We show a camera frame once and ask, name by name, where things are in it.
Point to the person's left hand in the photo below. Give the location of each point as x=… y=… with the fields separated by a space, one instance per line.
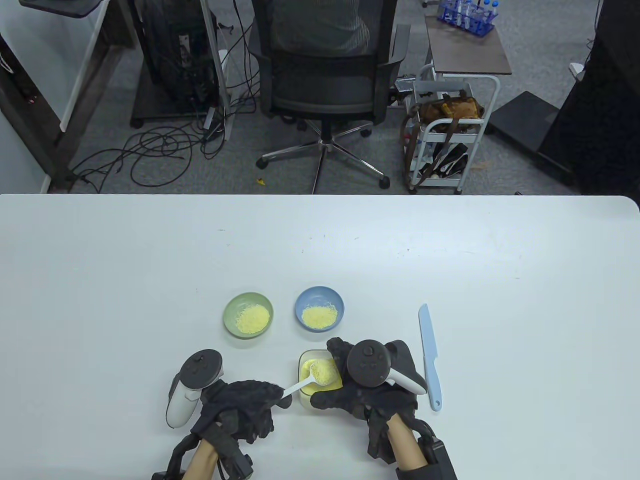
x=240 y=400

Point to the clear chicken bouillon container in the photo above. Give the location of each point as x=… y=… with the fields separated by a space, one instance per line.
x=305 y=395

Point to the black computer tower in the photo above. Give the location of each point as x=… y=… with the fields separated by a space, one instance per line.
x=165 y=60

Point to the small blue dish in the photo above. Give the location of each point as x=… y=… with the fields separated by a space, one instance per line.
x=305 y=299

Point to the black and white controller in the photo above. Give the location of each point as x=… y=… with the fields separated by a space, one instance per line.
x=367 y=362
x=200 y=367

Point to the small white device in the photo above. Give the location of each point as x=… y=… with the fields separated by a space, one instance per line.
x=577 y=70

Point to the person's right hand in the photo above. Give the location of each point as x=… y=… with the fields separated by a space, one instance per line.
x=360 y=402

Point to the yellow chicken bouillon heap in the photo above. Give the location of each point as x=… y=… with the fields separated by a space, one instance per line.
x=320 y=317
x=252 y=319

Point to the person's left forearm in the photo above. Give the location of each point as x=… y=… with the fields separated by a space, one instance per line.
x=200 y=462

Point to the black flat platform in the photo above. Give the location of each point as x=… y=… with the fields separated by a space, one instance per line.
x=522 y=120

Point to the brown leather bag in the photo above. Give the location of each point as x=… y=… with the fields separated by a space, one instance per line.
x=450 y=107

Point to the blue test tube rack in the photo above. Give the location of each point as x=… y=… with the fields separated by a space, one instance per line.
x=465 y=20

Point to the grey power strip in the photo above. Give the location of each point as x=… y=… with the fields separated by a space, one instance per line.
x=211 y=120

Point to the black cabinet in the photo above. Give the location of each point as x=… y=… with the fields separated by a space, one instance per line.
x=600 y=125

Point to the black keyboard tray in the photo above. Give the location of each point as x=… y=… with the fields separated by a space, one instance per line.
x=60 y=7

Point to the person's right forearm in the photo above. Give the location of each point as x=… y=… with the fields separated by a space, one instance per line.
x=405 y=445

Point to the white coffee spoon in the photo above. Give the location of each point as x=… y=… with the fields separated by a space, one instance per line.
x=322 y=371

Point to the white rolling cart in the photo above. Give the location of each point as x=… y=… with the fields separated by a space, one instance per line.
x=440 y=183

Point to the black office chair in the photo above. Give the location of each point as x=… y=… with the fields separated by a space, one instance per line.
x=325 y=85

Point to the dark wooden desk frame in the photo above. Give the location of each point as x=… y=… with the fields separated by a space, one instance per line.
x=30 y=130

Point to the small green dish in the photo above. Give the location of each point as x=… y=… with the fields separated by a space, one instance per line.
x=232 y=312

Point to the white metal desk leg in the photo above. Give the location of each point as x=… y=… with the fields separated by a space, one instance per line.
x=218 y=75

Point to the light blue plastic knife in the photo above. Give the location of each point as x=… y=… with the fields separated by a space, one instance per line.
x=430 y=350

